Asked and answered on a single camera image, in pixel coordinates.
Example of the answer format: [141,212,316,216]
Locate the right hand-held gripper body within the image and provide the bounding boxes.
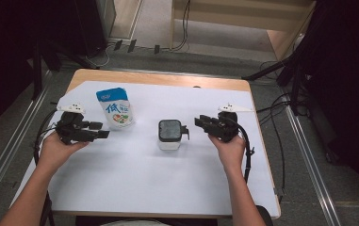
[209,103,253,143]

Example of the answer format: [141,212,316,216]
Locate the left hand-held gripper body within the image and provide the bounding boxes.
[55,103,99,145]

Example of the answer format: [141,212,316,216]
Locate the blue and white pouch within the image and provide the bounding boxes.
[95,87,135,131]

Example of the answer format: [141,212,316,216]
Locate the clear container with black lid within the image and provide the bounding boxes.
[157,119,190,151]

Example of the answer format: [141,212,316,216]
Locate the person's right hand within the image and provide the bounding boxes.
[208,134,247,174]

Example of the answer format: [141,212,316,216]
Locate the person's left hand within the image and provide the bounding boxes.
[37,131,90,177]

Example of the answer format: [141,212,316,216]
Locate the wooden table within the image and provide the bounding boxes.
[48,69,283,220]

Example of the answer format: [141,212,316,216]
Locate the white paper sheet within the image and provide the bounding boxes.
[8,80,282,219]

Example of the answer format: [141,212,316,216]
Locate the black metal stand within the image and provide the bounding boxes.
[242,0,326,116]
[30,31,100,101]

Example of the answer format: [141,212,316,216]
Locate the person's clothing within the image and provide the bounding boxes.
[74,216,220,226]

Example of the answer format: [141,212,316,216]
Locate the black chair armrest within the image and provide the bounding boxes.
[256,205,275,226]

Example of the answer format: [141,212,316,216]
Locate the light wooden shelf unit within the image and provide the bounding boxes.
[170,0,318,62]

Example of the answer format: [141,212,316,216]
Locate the right hand-held gripper cable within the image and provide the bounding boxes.
[230,121,256,185]

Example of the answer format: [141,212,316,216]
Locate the hand-held gripper cable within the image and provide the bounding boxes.
[33,107,62,226]
[230,121,256,185]

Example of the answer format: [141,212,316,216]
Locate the left hand-held gripper cable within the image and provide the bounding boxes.
[33,107,62,226]

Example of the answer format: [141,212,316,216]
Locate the black floor cables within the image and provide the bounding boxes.
[255,60,294,202]

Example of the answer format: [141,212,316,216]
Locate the metal floor rail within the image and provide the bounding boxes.
[285,103,341,226]
[0,70,54,218]

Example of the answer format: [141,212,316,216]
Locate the white floor cable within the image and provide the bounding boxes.
[84,43,112,69]

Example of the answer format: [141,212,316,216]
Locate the black hanging cable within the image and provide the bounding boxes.
[171,0,191,52]

